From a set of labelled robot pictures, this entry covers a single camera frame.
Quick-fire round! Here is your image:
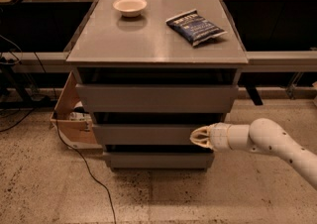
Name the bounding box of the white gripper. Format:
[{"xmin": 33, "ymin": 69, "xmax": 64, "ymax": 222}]
[{"xmin": 191, "ymin": 123, "xmax": 230, "ymax": 151}]

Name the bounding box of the grey drawer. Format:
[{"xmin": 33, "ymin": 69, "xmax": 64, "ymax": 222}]
[
  {"xmin": 92, "ymin": 123, "xmax": 212, "ymax": 147},
  {"xmin": 103, "ymin": 152, "xmax": 214, "ymax": 169},
  {"xmin": 76, "ymin": 84, "xmax": 238, "ymax": 113}
]

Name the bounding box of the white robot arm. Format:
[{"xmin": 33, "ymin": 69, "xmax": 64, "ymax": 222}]
[{"xmin": 190, "ymin": 118, "xmax": 317, "ymax": 188}]

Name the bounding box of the grey drawer cabinet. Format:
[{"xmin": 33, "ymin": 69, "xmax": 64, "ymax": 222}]
[{"xmin": 67, "ymin": 0, "xmax": 248, "ymax": 169}]

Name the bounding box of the grey bottom drawer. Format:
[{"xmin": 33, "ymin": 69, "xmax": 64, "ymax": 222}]
[{"xmin": 103, "ymin": 152, "xmax": 214, "ymax": 169}]

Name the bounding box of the grey top drawer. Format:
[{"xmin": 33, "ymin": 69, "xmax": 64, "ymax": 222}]
[{"xmin": 76, "ymin": 84, "xmax": 238, "ymax": 113}]

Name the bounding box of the black table leg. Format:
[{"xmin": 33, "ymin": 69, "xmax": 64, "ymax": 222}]
[{"xmin": 246, "ymin": 85, "xmax": 263, "ymax": 106}]

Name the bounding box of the blue chip bag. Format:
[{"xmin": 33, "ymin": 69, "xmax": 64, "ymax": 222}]
[{"xmin": 165, "ymin": 9, "xmax": 226, "ymax": 47}]

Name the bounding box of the open cardboard box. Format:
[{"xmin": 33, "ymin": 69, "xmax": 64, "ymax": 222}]
[{"xmin": 51, "ymin": 72, "xmax": 101, "ymax": 149}]

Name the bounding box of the long grey workbench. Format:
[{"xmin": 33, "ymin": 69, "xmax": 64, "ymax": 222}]
[{"xmin": 0, "ymin": 0, "xmax": 317, "ymax": 73}]

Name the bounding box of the white ceramic bowl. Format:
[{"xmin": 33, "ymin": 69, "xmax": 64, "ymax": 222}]
[{"xmin": 113, "ymin": 0, "xmax": 148, "ymax": 18}]

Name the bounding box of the black floor cable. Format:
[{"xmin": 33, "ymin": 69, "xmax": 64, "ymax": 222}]
[{"xmin": 53, "ymin": 111, "xmax": 117, "ymax": 224}]

